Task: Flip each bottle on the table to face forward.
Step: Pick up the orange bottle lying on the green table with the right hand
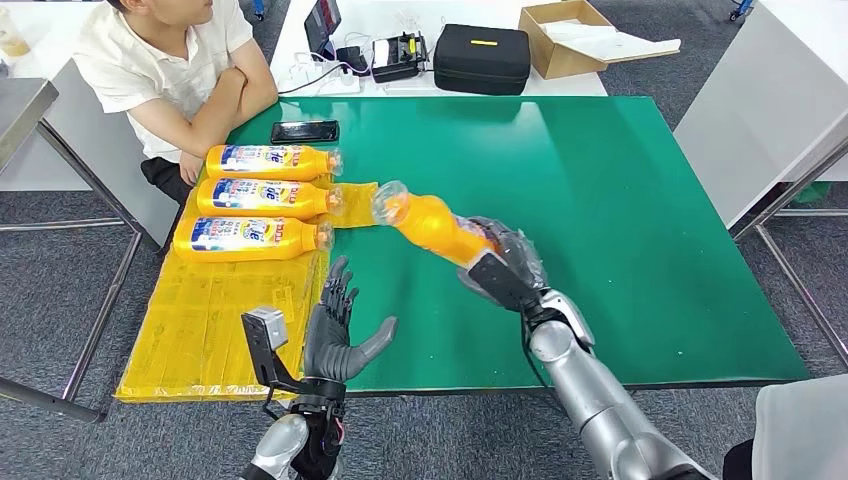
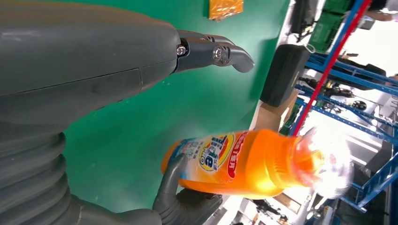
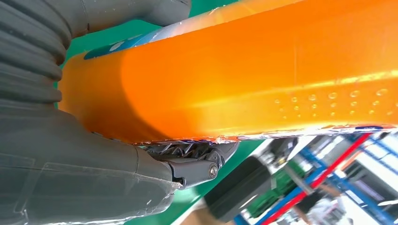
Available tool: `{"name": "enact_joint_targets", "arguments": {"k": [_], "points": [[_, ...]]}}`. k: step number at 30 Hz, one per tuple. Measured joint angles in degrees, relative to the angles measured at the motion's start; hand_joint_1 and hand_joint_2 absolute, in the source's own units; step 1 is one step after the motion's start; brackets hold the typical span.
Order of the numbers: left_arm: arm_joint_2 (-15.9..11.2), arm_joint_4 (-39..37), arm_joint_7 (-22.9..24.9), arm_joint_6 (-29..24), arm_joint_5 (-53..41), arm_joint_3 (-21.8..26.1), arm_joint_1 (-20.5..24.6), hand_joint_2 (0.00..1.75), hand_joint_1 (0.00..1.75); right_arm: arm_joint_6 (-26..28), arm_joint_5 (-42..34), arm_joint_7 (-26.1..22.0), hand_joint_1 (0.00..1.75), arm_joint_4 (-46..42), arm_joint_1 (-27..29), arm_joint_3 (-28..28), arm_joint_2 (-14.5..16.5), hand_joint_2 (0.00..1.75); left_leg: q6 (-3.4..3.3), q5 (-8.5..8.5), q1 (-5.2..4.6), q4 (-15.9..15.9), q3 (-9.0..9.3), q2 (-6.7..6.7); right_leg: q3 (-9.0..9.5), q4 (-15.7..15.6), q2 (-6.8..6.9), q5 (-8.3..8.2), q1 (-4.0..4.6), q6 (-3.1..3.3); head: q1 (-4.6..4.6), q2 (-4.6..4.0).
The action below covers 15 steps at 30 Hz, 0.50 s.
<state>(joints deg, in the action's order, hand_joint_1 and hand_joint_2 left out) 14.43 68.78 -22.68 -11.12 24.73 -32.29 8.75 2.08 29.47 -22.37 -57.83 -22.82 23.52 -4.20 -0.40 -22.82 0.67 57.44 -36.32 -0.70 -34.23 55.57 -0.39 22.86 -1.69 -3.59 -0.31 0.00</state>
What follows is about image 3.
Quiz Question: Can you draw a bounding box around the black zip carry case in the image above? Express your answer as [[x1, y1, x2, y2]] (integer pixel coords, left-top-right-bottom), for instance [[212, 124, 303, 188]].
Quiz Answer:
[[203, 156, 273, 223]]

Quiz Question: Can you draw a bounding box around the green plastic crate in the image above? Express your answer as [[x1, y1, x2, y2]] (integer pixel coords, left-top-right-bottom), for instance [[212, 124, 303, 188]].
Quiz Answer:
[[247, 161, 307, 218]]

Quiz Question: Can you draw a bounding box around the black electronic device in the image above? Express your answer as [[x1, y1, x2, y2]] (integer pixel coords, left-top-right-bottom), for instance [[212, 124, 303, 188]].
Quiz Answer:
[[268, 138, 299, 167]]

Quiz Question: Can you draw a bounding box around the blue and red rack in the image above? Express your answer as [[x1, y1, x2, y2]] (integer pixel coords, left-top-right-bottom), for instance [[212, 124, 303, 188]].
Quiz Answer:
[[233, 132, 398, 225]]

